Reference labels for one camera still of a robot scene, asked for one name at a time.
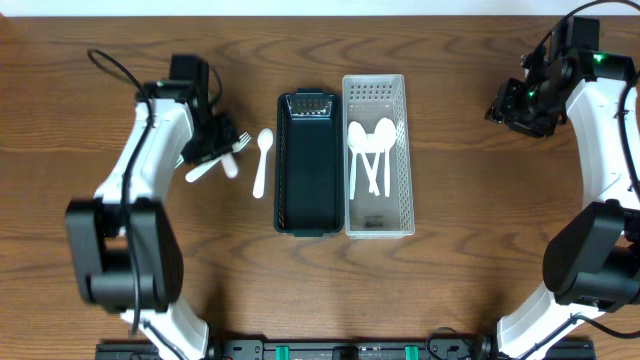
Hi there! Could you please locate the white plastic spoon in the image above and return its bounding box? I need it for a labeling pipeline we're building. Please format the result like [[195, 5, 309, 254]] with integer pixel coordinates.
[[348, 145, 357, 200], [375, 117, 396, 197]]

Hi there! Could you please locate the pale green fork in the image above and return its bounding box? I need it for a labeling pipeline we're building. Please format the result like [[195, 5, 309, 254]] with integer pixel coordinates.
[[185, 132, 251, 183]]

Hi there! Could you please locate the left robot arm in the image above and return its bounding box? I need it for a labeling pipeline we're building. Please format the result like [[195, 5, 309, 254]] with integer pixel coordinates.
[[65, 54, 239, 359]]

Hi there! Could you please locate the white plastic spoon angled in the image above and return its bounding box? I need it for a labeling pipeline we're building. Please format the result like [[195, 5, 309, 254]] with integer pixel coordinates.
[[346, 120, 381, 197]]

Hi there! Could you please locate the white thick-handled fork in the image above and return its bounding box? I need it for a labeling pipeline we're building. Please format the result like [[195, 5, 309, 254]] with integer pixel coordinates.
[[221, 153, 239, 179]]

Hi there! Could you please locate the white plastic spoon lowest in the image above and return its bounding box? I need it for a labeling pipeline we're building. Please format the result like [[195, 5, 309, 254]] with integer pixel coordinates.
[[360, 133, 382, 196]]

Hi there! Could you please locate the dark green plastic basket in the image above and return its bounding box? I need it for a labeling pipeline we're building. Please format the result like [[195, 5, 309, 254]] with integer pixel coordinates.
[[274, 88, 345, 237]]

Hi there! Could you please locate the white thick-handled spoon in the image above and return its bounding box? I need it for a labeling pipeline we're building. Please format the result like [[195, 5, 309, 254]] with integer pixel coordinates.
[[252, 128, 274, 199]]

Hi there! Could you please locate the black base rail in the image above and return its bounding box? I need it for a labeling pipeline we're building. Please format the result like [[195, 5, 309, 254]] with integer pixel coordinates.
[[94, 334, 597, 360]]

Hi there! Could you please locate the teal green fork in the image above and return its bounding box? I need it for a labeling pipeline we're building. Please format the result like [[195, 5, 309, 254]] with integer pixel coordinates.
[[174, 155, 184, 168]]

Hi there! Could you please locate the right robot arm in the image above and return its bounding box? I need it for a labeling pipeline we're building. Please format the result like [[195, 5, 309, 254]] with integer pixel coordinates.
[[472, 15, 639, 359]]

